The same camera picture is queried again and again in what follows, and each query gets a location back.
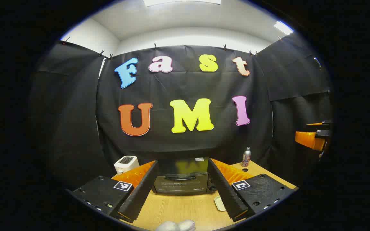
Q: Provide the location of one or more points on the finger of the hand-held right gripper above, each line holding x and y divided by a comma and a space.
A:
323, 134
326, 124

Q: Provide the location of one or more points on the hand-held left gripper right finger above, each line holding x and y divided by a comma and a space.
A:
225, 195

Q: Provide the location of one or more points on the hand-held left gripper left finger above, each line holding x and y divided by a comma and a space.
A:
140, 195

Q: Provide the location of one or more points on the pale green food plate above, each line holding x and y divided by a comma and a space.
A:
219, 203

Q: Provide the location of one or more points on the black electric oven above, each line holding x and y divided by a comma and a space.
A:
181, 167

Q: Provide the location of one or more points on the white toaster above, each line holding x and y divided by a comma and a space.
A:
125, 163

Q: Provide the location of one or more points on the silver spray bottle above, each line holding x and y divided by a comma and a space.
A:
246, 158

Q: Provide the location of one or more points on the small ceiling light panel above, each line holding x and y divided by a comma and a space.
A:
283, 28

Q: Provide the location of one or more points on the long ceiling light panel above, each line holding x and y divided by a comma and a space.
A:
181, 2

